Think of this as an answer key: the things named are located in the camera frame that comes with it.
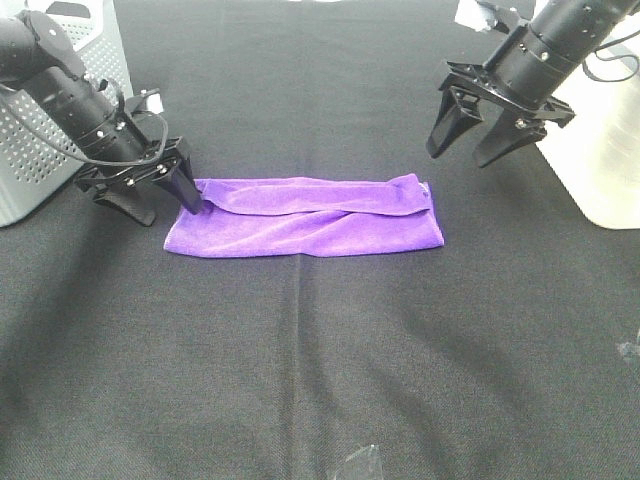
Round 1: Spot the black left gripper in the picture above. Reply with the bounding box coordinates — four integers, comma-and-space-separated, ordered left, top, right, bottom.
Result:
74, 137, 204, 227

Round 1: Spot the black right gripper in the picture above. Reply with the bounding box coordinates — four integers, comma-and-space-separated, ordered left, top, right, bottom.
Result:
426, 61, 575, 168

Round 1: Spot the purple microfiber towel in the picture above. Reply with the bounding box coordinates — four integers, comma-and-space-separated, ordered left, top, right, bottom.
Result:
164, 174, 444, 258

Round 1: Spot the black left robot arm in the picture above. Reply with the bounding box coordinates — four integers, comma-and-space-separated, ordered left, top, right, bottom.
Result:
1, 10, 203, 226

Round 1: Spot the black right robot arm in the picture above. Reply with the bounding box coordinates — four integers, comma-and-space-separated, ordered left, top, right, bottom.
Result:
426, 1, 639, 167

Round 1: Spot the white plastic container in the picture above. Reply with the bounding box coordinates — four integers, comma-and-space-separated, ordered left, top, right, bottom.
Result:
537, 0, 640, 231

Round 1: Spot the grey perforated plastic basket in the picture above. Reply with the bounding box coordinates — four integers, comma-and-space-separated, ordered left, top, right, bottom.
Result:
1, 0, 133, 227

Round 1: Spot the black table cloth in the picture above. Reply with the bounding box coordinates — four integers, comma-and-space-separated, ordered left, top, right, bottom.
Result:
1, 1, 639, 479

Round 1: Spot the clear tape piece right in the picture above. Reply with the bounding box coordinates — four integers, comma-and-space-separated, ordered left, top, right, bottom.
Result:
616, 331, 640, 363

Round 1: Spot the clear tape piece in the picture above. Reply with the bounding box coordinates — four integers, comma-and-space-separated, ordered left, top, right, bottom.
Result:
616, 331, 640, 363
341, 444, 380, 480

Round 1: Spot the clear tape piece front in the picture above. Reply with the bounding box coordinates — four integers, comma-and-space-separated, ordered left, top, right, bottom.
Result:
341, 444, 380, 480

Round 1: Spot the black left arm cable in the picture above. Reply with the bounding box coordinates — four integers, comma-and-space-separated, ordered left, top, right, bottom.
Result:
0, 78, 170, 166

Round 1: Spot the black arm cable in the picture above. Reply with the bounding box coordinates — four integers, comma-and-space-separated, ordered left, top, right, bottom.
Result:
582, 22, 640, 84
0, 78, 170, 166

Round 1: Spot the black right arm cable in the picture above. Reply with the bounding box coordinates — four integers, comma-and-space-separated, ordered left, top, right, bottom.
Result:
582, 22, 640, 84

